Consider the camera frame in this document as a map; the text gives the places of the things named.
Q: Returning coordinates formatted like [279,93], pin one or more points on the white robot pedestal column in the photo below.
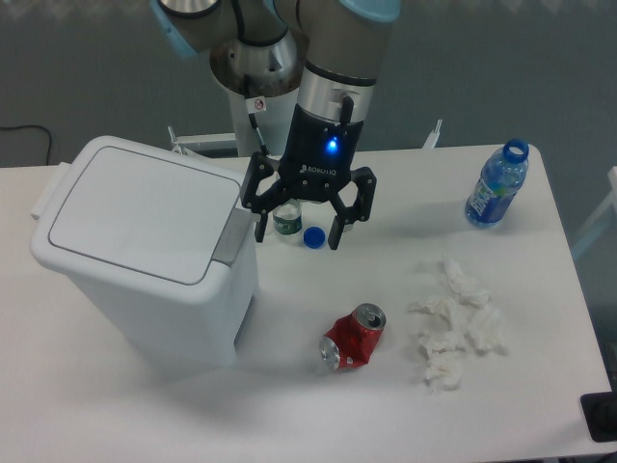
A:
[270,116]

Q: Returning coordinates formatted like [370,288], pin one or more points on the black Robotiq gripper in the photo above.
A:
[315,159]

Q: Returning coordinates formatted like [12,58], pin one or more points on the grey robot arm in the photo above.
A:
[299,76]

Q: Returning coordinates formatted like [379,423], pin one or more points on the blue bottle cap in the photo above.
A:
[314,237]

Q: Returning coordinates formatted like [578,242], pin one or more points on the clear green-label plastic bottle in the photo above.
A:
[288,223]

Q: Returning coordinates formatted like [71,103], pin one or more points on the white plastic trash can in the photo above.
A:
[159,242]

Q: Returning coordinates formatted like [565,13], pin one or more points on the white metal base frame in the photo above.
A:
[204,145]

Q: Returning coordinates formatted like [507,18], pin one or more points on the blue plastic water bottle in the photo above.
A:
[501,178]

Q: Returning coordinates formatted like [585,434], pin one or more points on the black device at edge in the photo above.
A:
[599,411]

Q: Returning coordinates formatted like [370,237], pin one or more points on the crushed red soda can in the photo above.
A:
[353,338]

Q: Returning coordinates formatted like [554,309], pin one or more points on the crumpled white tissue paper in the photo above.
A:
[464,319]

